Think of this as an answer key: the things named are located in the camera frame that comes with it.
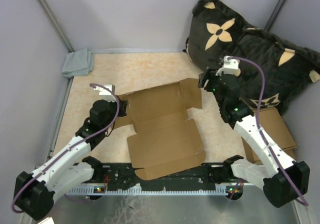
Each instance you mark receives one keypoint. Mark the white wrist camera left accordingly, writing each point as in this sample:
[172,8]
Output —
[105,92]

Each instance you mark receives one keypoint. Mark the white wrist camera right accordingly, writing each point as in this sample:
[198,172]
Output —
[229,65]

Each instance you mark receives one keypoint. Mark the large flat cardboard box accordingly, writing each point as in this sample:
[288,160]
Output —
[276,128]

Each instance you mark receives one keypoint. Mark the black floral plush cushion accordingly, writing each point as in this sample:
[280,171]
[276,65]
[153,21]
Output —
[272,71]

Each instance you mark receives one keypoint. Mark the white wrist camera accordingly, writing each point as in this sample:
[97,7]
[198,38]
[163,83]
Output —
[105,92]
[229,65]

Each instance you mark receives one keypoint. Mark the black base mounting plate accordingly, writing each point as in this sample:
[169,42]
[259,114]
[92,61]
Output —
[122,176]

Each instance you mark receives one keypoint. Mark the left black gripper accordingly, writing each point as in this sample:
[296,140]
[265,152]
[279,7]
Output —
[123,104]

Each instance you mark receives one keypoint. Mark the grey folded cloth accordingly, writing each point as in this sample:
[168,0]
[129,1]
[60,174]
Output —
[78,63]

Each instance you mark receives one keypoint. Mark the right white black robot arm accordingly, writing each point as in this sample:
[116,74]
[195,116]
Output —
[280,177]

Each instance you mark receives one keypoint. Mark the brown cardboard box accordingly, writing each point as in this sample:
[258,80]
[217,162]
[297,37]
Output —
[166,140]

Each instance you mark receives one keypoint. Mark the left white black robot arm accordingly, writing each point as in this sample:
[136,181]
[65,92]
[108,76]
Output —
[36,192]

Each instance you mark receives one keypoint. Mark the white paper corner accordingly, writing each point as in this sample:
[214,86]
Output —
[48,220]

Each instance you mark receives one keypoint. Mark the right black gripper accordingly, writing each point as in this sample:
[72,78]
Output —
[209,74]

